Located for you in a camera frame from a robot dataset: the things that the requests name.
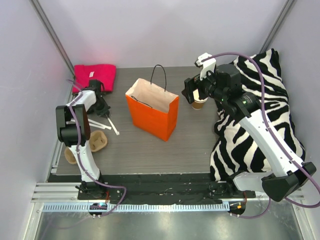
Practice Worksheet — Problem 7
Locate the brown cardboard cup carrier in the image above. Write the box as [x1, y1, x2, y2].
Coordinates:
[64, 130, 108, 165]

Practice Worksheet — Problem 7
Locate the orange paper gift bag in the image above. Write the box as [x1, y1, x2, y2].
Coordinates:
[125, 77, 180, 142]

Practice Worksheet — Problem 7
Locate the white straw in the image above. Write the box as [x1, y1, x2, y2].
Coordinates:
[88, 119, 112, 130]
[107, 117, 120, 136]

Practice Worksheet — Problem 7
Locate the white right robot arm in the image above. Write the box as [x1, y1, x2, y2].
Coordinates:
[181, 62, 317, 202]

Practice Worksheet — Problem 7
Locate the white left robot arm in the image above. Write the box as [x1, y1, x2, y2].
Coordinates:
[55, 79, 111, 200]

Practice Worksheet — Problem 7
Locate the folded pink shirt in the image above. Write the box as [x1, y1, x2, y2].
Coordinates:
[74, 64, 117, 93]

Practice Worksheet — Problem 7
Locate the zebra print blanket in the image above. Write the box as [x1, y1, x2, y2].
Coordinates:
[208, 48, 306, 182]

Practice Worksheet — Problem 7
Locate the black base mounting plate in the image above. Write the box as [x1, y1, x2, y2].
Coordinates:
[48, 173, 256, 205]

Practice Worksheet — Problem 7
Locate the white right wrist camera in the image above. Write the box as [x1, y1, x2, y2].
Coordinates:
[194, 52, 217, 81]

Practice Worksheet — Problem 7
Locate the aluminium front rail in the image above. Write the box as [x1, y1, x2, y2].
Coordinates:
[31, 180, 306, 213]

